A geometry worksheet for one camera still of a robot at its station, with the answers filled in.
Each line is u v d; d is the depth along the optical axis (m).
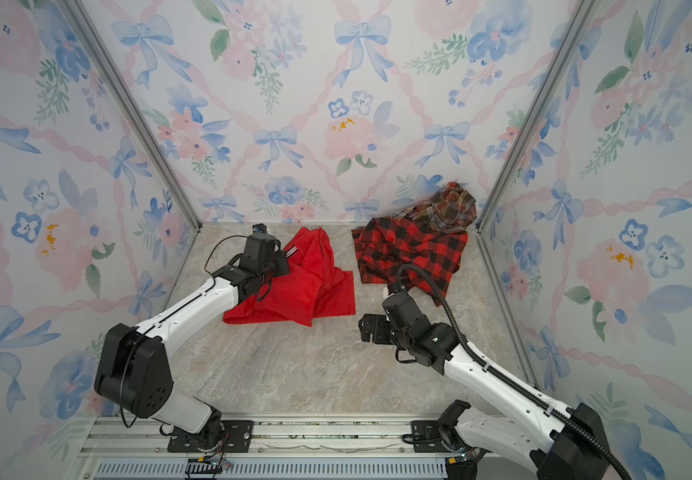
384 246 1.06
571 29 0.72
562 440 0.39
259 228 0.77
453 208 1.04
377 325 0.69
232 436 0.74
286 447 0.73
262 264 0.66
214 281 0.59
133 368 0.43
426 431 0.75
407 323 0.58
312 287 0.83
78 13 0.69
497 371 0.47
